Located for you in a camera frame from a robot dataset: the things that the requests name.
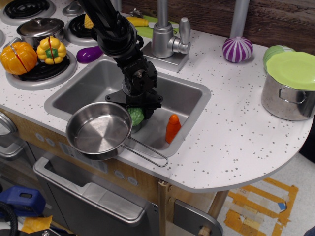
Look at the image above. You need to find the purple striped toy onion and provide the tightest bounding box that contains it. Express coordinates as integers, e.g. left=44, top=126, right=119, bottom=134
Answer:
left=222, top=36, right=253, bottom=63

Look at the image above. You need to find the steel sink basin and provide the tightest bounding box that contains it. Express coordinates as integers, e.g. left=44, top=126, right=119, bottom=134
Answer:
left=44, top=57, right=211, bottom=158

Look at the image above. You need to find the steel frying pan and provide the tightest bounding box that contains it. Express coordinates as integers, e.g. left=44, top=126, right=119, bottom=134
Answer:
left=66, top=102, right=168, bottom=167

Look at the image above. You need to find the grey vertical post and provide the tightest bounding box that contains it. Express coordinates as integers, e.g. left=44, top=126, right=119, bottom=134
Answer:
left=229, top=0, right=250, bottom=38

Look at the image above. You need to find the silver toy faucet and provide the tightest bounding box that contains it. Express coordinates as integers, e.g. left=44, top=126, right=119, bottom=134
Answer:
left=142, top=0, right=191, bottom=72

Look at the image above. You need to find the silver stove knob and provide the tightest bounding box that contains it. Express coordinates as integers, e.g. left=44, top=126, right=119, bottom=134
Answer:
left=62, top=1, right=84, bottom=17

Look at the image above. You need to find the back left stove burner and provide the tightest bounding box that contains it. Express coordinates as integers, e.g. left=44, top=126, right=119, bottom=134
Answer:
left=0, top=0, right=56, bottom=26

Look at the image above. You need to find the back right stove burner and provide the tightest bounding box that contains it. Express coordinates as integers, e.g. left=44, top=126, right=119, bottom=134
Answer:
left=64, top=14, right=97, bottom=47

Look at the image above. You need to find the light green plate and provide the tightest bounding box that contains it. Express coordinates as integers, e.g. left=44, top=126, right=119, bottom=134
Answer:
left=266, top=52, right=315, bottom=91

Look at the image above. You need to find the stove burner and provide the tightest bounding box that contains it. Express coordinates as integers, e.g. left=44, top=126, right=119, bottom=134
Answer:
left=0, top=0, right=56, bottom=26
left=3, top=38, right=77, bottom=90
left=64, top=14, right=97, bottom=47

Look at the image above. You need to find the large steel pot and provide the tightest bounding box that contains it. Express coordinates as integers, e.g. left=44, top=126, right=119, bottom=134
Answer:
left=261, top=75, right=315, bottom=121

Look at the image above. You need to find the small lidded steel pot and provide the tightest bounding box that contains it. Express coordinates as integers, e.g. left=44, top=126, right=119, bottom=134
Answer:
left=17, top=17, right=64, bottom=48

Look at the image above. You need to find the yellow toy corn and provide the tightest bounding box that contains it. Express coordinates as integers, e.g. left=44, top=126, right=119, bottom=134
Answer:
left=84, top=14, right=94, bottom=29

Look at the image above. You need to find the grey oven door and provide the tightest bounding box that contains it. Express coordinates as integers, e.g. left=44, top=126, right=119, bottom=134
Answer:
left=33, top=157, right=159, bottom=236

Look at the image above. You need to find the black cable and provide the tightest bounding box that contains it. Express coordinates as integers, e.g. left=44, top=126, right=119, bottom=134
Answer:
left=0, top=202, right=19, bottom=236

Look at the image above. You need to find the green toy squash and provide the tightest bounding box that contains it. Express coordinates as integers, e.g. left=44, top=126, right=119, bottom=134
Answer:
left=127, top=107, right=144, bottom=126

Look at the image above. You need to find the front left stove burner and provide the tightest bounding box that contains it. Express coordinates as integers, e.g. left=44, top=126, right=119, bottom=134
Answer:
left=3, top=38, right=77, bottom=90

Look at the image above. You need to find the purple toy eggplant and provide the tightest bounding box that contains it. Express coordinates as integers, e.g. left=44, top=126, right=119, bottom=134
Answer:
left=76, top=46, right=103, bottom=64

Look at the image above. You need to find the blue device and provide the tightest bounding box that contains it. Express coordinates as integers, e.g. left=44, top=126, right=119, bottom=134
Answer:
left=0, top=186, right=46, bottom=217

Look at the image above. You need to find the orange toy carrot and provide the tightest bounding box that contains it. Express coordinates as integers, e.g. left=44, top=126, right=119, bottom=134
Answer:
left=165, top=114, right=182, bottom=144

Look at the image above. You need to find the yellow toy bell pepper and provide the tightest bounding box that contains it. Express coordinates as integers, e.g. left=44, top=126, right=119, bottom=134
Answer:
left=36, top=36, right=67, bottom=65

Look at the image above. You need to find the orange toy pumpkin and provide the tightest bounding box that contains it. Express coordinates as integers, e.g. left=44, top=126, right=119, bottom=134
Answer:
left=0, top=42, right=37, bottom=75

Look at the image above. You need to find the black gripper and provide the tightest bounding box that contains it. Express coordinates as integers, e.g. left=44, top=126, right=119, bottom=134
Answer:
left=105, top=89, right=163, bottom=119

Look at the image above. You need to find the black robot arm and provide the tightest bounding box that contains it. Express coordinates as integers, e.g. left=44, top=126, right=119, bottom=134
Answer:
left=79, top=0, right=163, bottom=119

